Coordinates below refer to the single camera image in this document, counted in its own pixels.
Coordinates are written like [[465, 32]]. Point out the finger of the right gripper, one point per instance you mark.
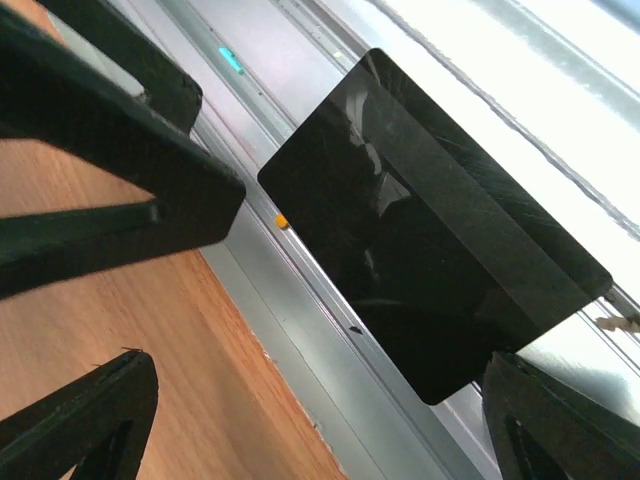
[[50, 95], [168, 89]]

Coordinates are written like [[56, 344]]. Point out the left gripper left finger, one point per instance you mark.
[[95, 427]]

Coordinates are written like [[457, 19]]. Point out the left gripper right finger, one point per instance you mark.
[[541, 428]]

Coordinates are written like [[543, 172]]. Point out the black VIP card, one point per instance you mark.
[[443, 256]]

